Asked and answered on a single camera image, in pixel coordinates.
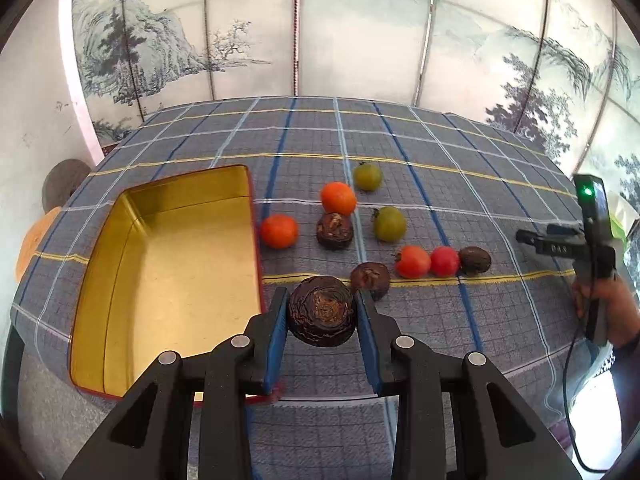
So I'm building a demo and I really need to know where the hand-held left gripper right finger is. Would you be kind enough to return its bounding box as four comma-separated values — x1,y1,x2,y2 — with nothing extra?
354,288,583,480

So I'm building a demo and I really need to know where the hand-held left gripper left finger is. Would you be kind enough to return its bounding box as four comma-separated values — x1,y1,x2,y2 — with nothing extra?
60,286,291,480

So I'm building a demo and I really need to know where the large dark brown water chestnut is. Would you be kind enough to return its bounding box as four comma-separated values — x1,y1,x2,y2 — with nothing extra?
286,275,358,348

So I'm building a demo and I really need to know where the red tomato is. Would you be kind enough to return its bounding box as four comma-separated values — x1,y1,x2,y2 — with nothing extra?
430,246,461,277
394,245,432,279

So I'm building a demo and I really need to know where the orange tomato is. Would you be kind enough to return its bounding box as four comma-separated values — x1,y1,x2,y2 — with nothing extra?
320,181,358,216
259,213,300,250

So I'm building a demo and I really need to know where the golden metal tin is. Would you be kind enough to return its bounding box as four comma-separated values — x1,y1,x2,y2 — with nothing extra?
67,164,266,403

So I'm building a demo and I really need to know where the green tomato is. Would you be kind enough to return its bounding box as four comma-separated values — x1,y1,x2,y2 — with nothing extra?
371,206,407,243
353,161,383,192

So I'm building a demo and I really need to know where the person's right forearm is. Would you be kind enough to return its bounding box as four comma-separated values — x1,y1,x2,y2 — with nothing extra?
606,332,640,386

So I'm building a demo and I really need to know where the person's right hand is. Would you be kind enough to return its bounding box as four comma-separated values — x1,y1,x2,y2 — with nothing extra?
571,274,640,350

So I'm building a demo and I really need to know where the pale green object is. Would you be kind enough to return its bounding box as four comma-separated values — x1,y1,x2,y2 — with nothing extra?
607,195,635,243

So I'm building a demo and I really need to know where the orange plastic stool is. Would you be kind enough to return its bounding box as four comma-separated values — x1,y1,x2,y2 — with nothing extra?
15,206,63,283

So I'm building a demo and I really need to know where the round grey millstone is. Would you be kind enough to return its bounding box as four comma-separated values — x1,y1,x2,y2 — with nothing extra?
42,159,92,213

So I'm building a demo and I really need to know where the landscape painted folding screen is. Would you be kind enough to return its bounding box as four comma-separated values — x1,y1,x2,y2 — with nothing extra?
70,0,640,221

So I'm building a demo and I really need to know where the black cable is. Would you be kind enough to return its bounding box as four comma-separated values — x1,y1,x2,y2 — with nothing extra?
562,307,608,473

